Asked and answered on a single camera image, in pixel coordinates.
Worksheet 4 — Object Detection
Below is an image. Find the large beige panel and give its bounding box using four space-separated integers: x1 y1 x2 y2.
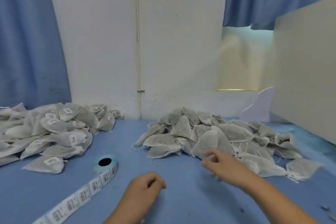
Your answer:
270 0 336 146

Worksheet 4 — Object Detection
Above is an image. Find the person's right forearm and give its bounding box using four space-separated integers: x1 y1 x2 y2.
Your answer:
243 170 319 224

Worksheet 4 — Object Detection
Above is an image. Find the person's right hand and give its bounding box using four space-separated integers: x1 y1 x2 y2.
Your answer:
201 148 259 191

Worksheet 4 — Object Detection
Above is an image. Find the white wall pipe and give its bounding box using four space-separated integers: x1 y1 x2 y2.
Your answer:
134 0 144 120

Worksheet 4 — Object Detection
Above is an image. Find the pile of unlabelled herb bags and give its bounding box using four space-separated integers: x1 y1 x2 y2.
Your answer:
132 106 324 183

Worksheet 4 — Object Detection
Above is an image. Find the pile of labelled herb bags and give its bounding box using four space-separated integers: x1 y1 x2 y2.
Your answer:
0 102 125 175

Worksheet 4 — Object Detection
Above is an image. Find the person's left hand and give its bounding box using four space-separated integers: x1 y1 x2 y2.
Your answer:
122 172 167 218

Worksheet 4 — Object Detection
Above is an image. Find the blue label roll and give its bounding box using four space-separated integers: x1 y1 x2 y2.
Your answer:
33 154 119 224

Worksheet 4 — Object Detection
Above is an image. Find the white curved board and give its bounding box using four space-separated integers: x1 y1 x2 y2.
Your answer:
240 86 276 123

